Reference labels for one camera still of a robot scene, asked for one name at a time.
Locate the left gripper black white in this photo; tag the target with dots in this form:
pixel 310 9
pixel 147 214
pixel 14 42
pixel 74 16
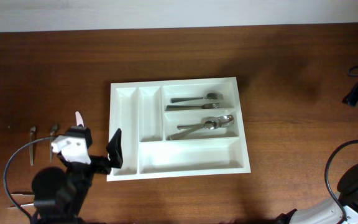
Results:
pixel 114 148

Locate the steel fork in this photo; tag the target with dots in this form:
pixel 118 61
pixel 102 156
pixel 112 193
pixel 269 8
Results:
pixel 193 107
pixel 208 96

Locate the steel spoon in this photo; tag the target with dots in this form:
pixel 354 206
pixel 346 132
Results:
pixel 211 123
pixel 222 121

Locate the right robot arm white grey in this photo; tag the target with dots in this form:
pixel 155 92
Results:
pixel 340 207

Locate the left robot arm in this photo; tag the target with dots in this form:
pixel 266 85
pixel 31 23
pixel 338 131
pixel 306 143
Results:
pixel 59 194

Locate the white plastic knife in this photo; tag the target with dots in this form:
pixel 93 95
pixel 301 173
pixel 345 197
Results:
pixel 79 119

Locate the white plastic cutlery tray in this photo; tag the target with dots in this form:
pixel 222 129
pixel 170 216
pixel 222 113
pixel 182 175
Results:
pixel 138 109

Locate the small steel teaspoon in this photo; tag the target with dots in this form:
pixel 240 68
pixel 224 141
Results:
pixel 31 147
pixel 53 131

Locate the small steel teaspoon far left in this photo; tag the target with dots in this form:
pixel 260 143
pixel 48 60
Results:
pixel 31 147

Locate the steel spoon in tray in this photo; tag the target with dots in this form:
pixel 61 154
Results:
pixel 211 123

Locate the steel tongs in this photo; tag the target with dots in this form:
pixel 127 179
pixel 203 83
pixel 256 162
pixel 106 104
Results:
pixel 24 199

